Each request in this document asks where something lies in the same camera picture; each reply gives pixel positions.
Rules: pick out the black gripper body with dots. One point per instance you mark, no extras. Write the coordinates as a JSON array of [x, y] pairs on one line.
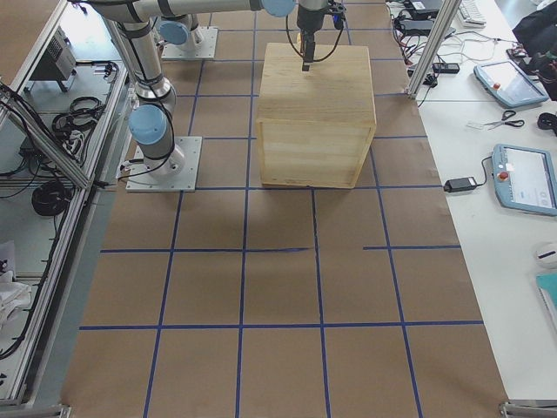
[[308, 19]]

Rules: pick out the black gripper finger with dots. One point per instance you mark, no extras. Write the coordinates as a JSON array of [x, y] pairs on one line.
[[307, 44]]

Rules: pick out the wooden drawer cabinet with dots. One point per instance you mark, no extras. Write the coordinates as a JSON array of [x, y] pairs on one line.
[[315, 128]]

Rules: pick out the far blue teach pendant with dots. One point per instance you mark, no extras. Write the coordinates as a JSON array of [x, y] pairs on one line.
[[508, 84]]

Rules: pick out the blue teach pendant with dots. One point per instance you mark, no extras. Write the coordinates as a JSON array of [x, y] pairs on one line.
[[508, 84], [524, 179]]

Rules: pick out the black small power adapter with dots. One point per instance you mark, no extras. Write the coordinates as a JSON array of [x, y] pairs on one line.
[[464, 184]]

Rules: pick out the near blue teach pendant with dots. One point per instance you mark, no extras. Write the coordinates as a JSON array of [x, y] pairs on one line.
[[524, 179]]

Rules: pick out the brown paper table cover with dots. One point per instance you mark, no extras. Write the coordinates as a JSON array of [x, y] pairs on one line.
[[239, 300]]

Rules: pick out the teal notebook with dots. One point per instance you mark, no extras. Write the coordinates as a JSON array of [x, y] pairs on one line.
[[546, 284]]

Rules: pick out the crumpled white cloth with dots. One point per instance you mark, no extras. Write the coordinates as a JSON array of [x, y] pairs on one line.
[[15, 297]]

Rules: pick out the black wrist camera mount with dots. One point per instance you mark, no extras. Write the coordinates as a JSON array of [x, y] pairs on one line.
[[338, 13]]

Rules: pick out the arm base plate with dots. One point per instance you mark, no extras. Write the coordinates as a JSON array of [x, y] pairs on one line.
[[207, 49], [178, 173]]

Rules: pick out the aluminium frame post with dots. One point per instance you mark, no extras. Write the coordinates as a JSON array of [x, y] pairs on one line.
[[442, 23]]

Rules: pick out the black handled scissors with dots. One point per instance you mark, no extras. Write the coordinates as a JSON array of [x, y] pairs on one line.
[[506, 119]]

